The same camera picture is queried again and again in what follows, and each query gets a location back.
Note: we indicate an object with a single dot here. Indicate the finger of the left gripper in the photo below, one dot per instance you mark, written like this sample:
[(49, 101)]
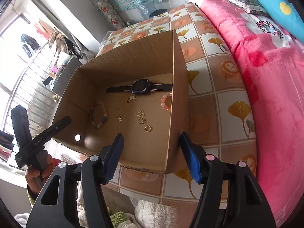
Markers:
[(53, 130)]

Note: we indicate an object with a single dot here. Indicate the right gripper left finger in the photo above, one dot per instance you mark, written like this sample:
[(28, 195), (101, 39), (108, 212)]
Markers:
[(56, 204)]

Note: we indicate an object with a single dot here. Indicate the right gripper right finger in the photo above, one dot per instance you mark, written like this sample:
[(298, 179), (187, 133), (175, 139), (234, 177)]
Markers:
[(231, 196)]

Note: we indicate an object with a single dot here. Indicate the small gold earring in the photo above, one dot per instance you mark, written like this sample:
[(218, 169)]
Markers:
[(119, 119)]

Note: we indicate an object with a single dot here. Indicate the gold chain jewelry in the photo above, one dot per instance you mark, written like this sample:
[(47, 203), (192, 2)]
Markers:
[(141, 117)]

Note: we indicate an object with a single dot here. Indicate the purple black smartwatch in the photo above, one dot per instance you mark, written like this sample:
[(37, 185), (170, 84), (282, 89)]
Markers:
[(141, 87)]

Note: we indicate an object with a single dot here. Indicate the left hand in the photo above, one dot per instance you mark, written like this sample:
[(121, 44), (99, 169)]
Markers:
[(33, 173)]

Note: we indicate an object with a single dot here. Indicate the patterned tablecloth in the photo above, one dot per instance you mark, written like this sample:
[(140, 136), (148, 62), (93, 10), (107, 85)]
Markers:
[(220, 115)]

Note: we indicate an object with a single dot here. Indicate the dark grey cabinet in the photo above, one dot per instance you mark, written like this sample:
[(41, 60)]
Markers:
[(64, 76)]

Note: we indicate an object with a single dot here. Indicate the brown cardboard box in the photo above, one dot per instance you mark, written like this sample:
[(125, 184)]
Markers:
[(151, 147)]

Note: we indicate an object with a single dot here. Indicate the pink blanket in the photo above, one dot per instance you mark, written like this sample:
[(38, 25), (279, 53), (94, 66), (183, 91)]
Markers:
[(271, 65)]

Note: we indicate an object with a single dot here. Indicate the rolled patterned mat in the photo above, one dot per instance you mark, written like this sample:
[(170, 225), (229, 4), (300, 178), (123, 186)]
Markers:
[(111, 14)]

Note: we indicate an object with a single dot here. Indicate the blue cartoon pillow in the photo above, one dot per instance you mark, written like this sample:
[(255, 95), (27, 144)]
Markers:
[(285, 14)]

